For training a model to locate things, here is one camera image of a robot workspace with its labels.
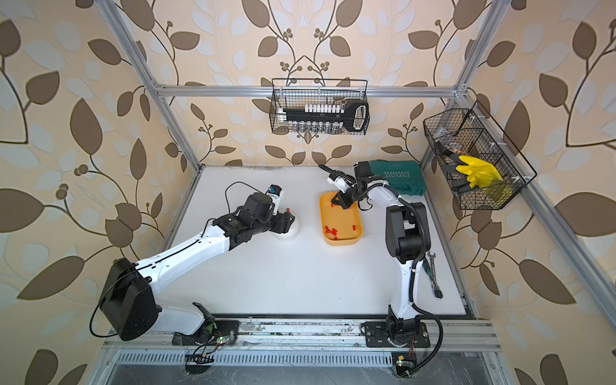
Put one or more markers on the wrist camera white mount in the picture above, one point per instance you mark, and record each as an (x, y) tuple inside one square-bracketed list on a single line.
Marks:
[(275, 192), (340, 182)]

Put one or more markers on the socket set rail black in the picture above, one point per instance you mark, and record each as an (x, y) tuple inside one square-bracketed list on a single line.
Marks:
[(353, 117)]

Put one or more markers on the yellow rubber glove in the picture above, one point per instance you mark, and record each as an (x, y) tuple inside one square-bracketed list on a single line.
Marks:
[(479, 173)]

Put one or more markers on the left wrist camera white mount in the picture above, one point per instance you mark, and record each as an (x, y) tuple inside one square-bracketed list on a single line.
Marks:
[(275, 192)]

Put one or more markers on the black wire basket right wall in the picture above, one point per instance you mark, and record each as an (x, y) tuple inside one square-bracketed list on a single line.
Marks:
[(466, 132)]

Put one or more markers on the white dome screw holder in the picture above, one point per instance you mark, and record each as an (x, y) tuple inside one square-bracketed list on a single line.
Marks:
[(291, 235)]

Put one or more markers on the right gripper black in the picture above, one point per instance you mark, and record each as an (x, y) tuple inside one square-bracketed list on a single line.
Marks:
[(342, 200)]

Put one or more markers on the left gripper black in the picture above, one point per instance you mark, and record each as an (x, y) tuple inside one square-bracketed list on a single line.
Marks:
[(282, 222)]

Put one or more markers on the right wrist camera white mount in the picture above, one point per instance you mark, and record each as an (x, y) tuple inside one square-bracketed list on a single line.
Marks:
[(340, 182)]

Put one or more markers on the black pliers in basket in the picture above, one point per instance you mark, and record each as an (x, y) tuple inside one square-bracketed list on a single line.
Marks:
[(457, 179)]

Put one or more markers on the ratchet wrench green handle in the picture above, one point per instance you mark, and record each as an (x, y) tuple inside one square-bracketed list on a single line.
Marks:
[(429, 267)]

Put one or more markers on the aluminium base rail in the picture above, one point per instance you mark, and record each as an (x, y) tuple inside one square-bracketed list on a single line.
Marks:
[(309, 343)]

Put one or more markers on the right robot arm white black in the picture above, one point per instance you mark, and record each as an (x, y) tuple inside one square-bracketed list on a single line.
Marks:
[(407, 239)]

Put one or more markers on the green plastic tool case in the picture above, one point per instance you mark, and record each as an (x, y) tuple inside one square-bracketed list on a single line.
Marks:
[(404, 176)]

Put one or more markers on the black wire basket wall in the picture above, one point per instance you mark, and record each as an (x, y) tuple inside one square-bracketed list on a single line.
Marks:
[(297, 92), (466, 132)]

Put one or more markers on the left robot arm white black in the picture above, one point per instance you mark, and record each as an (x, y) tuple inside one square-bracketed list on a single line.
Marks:
[(130, 300)]

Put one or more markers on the black wire basket back wall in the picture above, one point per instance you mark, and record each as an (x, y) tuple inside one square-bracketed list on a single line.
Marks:
[(297, 92)]

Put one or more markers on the yellow plastic tray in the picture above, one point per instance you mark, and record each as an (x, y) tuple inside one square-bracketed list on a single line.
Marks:
[(340, 227)]

